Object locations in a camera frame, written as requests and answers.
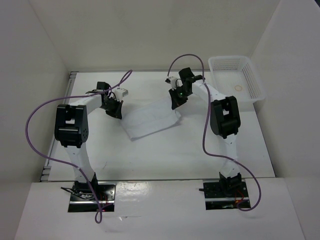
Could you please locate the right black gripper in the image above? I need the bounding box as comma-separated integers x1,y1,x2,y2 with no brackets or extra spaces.
168,85,191,110

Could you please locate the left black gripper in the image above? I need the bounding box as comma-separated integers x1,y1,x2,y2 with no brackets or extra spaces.
100,97,123,120

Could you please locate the white fabric skirt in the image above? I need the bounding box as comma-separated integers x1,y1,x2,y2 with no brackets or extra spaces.
120,96,181,141

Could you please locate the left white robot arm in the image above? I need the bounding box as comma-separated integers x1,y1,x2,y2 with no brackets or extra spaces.
54,81,129,200

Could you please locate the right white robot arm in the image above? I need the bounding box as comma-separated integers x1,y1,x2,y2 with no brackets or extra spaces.
165,67,242,197

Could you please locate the orange rubber band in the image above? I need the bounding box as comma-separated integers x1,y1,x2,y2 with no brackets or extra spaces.
234,85,243,92

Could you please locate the white perforated plastic basket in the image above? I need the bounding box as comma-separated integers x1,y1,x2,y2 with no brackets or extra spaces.
208,55,266,103

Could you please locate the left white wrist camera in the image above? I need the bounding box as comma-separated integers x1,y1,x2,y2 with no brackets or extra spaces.
113,88,129,102

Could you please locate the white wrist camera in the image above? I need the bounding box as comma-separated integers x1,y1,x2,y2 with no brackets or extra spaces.
165,76,179,90
113,88,129,102

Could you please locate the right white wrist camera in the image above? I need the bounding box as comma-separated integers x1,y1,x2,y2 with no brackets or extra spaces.
165,76,179,90

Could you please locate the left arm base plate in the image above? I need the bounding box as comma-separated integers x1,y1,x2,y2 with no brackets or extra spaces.
61,182,116,213

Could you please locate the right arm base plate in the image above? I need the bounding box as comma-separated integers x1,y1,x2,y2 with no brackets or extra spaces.
198,180,251,211

